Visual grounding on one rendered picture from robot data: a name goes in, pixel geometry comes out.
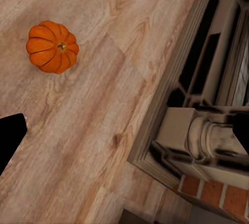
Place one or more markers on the wood fireplace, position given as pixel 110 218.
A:
pixel 188 126

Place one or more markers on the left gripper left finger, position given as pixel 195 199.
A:
pixel 12 131

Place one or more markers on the pumpkin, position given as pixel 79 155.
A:
pixel 52 47

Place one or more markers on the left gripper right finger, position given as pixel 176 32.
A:
pixel 241 129

